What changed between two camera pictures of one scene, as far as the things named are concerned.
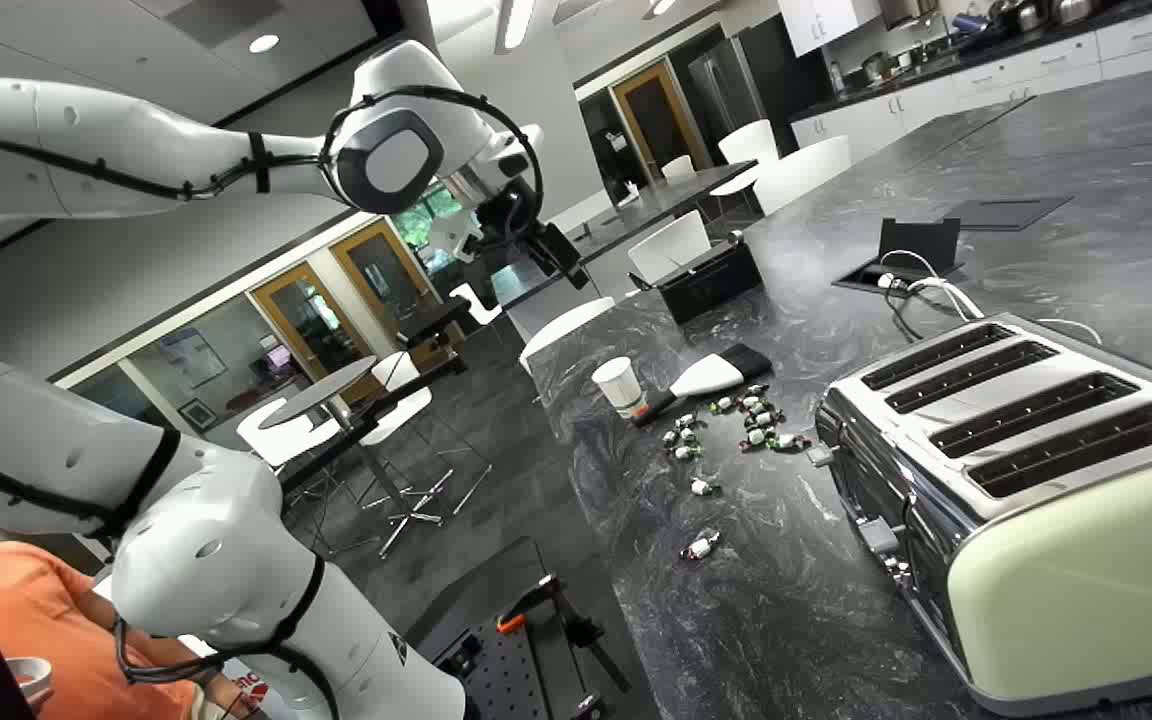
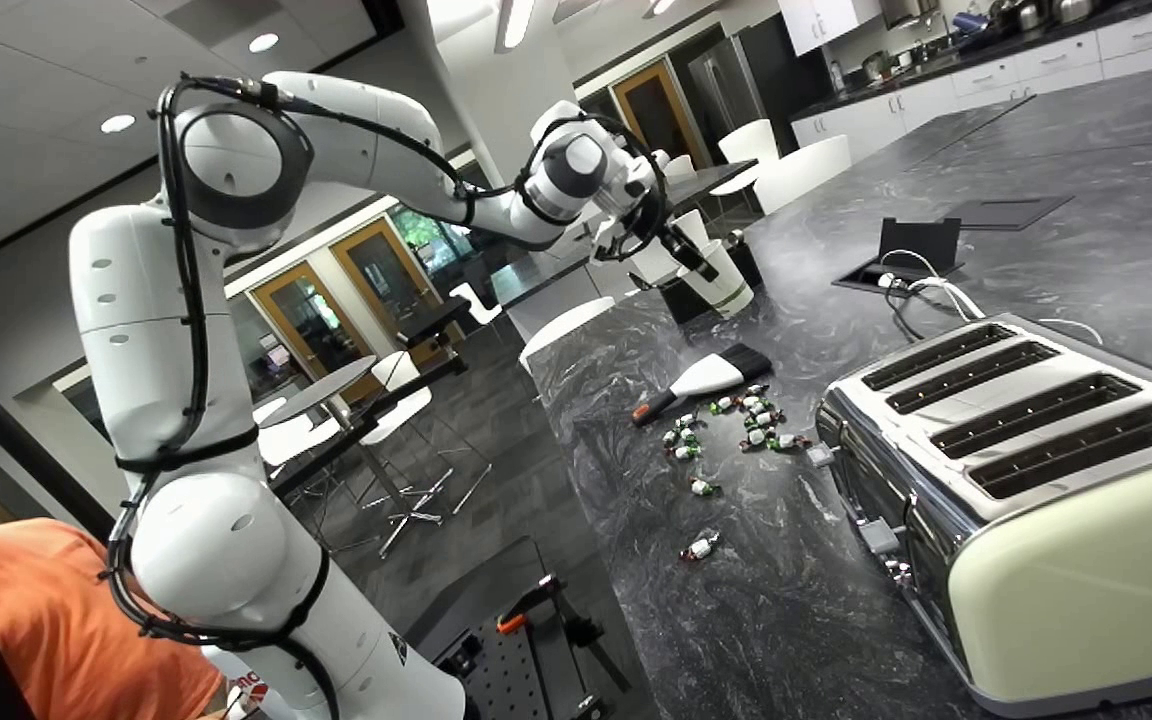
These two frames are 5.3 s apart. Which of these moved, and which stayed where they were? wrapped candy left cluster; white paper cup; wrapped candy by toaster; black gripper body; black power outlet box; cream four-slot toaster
Moved: black gripper body; white paper cup
Stayed: wrapped candy left cluster; cream four-slot toaster; wrapped candy by toaster; black power outlet box
